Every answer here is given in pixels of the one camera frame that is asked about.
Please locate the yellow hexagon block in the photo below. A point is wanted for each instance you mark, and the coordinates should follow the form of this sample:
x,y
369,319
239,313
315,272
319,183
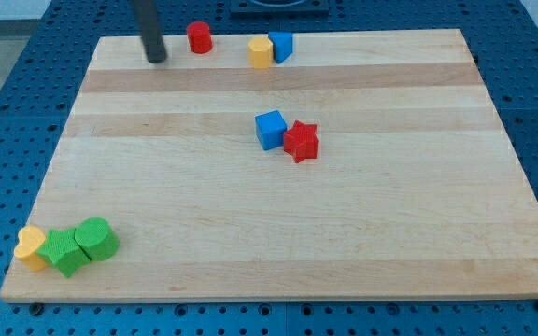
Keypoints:
x,y
260,52

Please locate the blue cube block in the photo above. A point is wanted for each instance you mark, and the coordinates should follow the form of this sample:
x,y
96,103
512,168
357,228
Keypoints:
x,y
270,128

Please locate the red star block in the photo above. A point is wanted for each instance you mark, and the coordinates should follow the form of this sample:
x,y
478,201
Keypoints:
x,y
301,141

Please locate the blue triangle block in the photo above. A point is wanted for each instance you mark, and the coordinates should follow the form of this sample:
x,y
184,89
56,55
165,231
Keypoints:
x,y
282,45

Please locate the red cylinder block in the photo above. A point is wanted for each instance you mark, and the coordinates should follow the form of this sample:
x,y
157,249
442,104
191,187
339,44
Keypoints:
x,y
199,36

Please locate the green cylinder block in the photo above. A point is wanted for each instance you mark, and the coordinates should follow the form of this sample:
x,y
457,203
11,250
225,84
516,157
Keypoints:
x,y
96,238

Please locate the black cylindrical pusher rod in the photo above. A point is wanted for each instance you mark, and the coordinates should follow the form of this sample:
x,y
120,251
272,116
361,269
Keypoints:
x,y
150,29

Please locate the green star block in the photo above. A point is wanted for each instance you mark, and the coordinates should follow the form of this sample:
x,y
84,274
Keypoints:
x,y
62,252

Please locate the yellow heart block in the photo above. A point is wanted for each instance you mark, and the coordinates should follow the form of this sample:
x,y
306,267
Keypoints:
x,y
31,238

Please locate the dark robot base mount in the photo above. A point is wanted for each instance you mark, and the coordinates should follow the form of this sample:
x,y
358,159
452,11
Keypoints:
x,y
250,8

